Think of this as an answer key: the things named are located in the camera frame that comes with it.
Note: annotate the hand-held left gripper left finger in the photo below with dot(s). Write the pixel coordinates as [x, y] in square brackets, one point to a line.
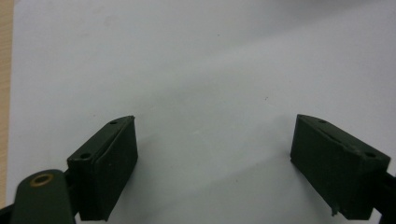
[102, 174]

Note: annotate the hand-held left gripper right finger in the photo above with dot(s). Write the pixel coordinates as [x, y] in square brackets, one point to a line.
[336, 168]

